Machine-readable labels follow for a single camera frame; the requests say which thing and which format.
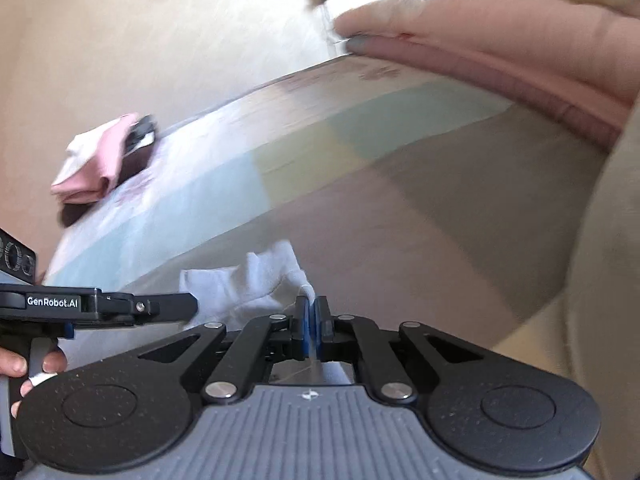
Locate pink rolled quilt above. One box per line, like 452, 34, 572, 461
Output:
332, 0, 640, 153

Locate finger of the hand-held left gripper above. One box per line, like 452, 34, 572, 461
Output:
95, 291, 199, 330

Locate light grey pants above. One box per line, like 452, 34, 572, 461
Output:
180, 240, 351, 386

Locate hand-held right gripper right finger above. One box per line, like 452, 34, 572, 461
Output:
311, 295, 501, 405

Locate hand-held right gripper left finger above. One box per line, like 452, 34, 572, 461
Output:
125, 296, 309, 405

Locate person's left hand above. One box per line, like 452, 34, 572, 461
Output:
0, 347, 68, 420

